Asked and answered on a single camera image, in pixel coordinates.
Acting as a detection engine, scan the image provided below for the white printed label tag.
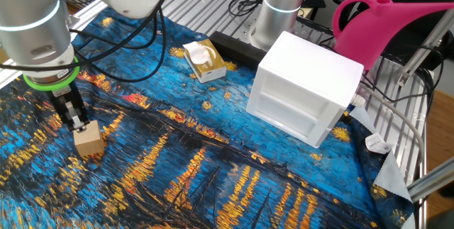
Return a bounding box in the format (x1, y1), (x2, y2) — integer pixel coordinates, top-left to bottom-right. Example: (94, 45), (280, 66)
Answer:
(365, 132), (394, 155)

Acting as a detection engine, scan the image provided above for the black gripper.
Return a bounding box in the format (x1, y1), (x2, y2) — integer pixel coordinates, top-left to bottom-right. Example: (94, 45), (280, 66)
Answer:
(48, 82), (89, 133)

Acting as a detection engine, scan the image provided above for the grey cable of white box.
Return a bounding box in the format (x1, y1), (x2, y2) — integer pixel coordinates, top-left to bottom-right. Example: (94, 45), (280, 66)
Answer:
(358, 83), (426, 173)

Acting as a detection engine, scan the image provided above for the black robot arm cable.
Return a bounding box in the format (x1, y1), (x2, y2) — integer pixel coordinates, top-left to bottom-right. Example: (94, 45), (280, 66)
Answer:
(0, 0), (178, 83)

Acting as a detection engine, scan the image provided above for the golden tissue box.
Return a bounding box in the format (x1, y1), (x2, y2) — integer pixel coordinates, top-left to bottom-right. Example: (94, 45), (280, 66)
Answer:
(182, 39), (228, 84)

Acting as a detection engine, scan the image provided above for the pink plastic watering can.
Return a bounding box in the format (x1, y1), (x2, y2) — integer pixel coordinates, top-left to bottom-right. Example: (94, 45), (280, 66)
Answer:
(332, 0), (454, 71)

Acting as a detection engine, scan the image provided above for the small plain wooden cube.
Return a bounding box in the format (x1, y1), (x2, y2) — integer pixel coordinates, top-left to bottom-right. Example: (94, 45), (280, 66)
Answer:
(73, 120), (106, 158)

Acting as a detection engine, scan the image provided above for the white plastic drawer box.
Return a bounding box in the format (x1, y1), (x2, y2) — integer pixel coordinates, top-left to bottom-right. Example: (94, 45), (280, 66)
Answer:
(245, 30), (366, 149)

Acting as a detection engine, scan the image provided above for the green flange ring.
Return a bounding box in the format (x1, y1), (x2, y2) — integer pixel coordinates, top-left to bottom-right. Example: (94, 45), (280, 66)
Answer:
(23, 57), (81, 92)

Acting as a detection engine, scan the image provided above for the black foam strip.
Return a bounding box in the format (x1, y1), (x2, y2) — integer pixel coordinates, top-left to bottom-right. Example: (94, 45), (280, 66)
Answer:
(209, 30), (267, 70)

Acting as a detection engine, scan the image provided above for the blue yellow painting-print tablecloth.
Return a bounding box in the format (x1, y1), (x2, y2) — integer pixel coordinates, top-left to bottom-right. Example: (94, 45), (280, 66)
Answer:
(0, 7), (416, 229)

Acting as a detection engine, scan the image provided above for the thick aluminium frame profile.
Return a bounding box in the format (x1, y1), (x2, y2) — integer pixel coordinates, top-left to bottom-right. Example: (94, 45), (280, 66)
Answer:
(406, 157), (454, 203)

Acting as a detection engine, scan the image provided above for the slanted aluminium frame profile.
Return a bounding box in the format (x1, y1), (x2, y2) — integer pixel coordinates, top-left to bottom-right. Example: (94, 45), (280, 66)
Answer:
(396, 9), (454, 87)

